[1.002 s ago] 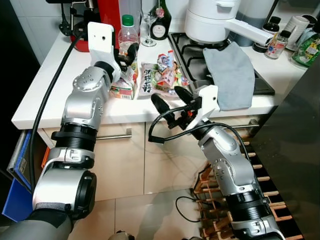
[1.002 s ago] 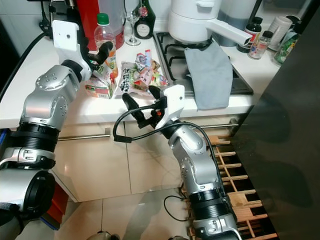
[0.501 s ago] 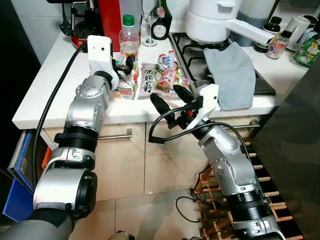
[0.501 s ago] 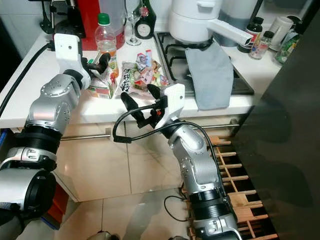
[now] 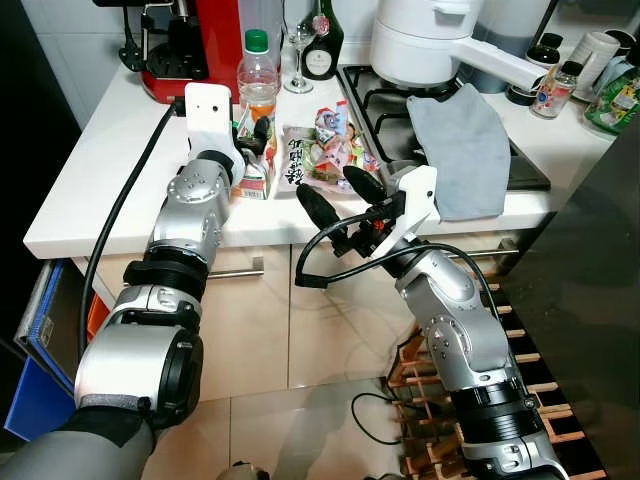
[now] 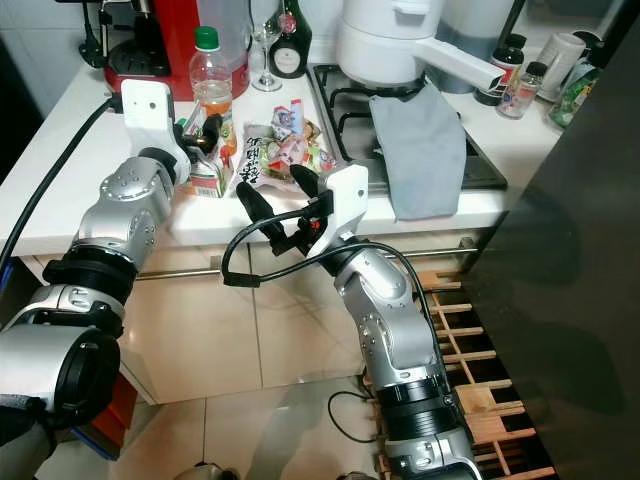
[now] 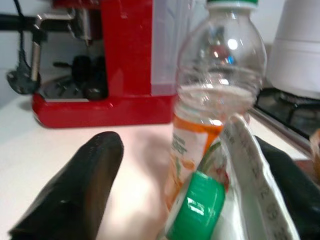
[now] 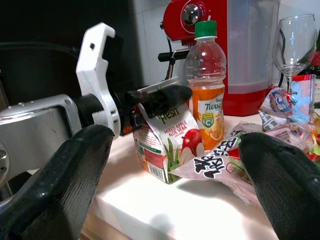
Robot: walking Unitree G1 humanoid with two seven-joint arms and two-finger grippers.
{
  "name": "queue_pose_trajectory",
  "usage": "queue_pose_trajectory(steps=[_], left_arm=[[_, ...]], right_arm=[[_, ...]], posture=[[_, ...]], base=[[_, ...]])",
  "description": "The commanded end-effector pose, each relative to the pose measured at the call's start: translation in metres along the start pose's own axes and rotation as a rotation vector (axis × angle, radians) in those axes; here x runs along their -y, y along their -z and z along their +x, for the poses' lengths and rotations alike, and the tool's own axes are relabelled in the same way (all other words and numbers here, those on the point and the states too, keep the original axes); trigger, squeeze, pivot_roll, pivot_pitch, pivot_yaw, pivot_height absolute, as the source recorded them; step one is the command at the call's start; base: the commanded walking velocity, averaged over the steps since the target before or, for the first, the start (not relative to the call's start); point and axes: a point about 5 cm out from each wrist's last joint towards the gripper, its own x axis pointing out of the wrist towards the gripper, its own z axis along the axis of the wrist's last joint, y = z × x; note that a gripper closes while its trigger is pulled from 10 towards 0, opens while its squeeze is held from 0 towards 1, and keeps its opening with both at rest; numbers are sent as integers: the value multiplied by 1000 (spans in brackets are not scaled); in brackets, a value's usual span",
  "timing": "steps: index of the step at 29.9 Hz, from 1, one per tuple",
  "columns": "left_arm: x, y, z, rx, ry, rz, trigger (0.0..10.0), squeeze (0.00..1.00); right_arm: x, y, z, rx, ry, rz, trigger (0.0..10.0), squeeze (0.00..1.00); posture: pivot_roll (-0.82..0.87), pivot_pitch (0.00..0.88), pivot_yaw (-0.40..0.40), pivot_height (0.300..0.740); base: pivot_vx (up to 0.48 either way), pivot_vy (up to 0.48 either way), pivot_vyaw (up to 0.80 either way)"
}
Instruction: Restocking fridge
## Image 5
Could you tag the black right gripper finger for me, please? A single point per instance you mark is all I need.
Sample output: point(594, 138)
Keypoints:
point(363, 183)
point(318, 210)

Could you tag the small red green carton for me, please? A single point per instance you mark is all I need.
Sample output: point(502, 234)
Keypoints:
point(256, 182)

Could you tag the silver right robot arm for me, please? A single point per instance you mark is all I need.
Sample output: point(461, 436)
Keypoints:
point(470, 340)

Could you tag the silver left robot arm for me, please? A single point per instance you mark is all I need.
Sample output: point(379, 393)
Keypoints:
point(140, 360)

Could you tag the plastic bottle green cap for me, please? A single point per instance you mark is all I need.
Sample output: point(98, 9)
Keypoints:
point(258, 75)

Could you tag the clear printed food bag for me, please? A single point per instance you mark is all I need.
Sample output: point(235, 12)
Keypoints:
point(320, 150)

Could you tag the black gas hob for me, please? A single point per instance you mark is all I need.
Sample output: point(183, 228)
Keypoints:
point(385, 105)

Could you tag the red coffee machine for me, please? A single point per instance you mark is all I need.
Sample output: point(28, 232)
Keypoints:
point(215, 40)

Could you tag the dark green liquor bottle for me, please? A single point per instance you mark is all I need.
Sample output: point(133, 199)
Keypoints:
point(322, 55)

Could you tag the clear wine glass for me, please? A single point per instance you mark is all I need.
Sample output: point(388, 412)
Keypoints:
point(298, 40)

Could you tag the grey cloth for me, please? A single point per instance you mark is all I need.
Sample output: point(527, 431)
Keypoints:
point(460, 150)

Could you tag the clear plastic pitcher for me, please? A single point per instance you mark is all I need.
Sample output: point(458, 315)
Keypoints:
point(262, 15)

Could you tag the white kitchen counter cabinet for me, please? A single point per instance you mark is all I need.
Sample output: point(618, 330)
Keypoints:
point(250, 330)

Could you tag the wooden slat pallet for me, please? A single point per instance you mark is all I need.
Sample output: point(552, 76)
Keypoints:
point(410, 380)

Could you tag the clear spice bottle black cap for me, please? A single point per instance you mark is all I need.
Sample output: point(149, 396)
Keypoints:
point(555, 95)

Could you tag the green food packet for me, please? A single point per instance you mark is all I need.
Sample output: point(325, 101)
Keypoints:
point(615, 105)

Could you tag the white round container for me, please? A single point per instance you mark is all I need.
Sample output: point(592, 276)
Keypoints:
point(510, 15)

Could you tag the orange box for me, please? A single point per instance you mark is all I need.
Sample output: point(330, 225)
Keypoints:
point(97, 318)

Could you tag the dark sauce bottle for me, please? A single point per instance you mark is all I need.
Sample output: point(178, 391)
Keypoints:
point(545, 48)

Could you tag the white printed cup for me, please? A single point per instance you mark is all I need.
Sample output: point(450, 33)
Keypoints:
point(595, 55)

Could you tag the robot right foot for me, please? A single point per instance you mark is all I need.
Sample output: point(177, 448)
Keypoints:
point(380, 476)

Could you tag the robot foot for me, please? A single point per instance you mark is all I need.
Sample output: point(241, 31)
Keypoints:
point(243, 472)
point(380, 476)

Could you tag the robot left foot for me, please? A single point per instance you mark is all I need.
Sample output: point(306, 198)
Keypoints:
point(243, 472)

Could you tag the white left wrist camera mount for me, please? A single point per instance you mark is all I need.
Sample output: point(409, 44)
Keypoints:
point(212, 115)

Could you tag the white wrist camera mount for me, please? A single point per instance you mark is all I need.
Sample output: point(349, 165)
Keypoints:
point(415, 205)
point(212, 115)

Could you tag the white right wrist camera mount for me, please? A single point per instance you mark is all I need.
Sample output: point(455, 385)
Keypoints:
point(415, 205)

